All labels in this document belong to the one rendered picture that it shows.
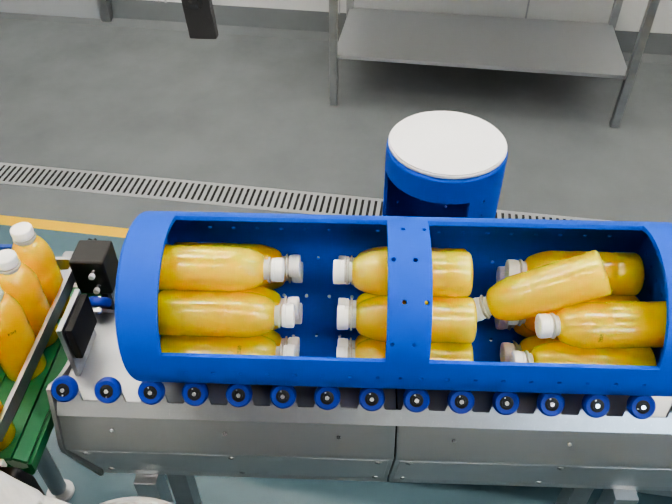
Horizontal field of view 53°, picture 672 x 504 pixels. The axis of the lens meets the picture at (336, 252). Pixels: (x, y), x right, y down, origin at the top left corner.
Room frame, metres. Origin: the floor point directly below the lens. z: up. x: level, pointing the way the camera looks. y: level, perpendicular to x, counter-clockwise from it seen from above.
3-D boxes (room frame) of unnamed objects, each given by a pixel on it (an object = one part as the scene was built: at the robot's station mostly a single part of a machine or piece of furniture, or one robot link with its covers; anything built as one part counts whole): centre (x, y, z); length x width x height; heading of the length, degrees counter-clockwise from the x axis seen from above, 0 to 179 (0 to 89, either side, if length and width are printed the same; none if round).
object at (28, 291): (0.86, 0.58, 1.00); 0.07 x 0.07 x 0.20
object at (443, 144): (1.34, -0.26, 1.03); 0.28 x 0.28 x 0.01
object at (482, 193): (1.34, -0.26, 0.59); 0.28 x 0.28 x 0.88
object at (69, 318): (0.79, 0.46, 0.99); 0.10 x 0.02 x 0.12; 178
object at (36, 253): (0.93, 0.57, 1.00); 0.07 x 0.07 x 0.20
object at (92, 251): (0.99, 0.49, 0.95); 0.10 x 0.07 x 0.10; 178
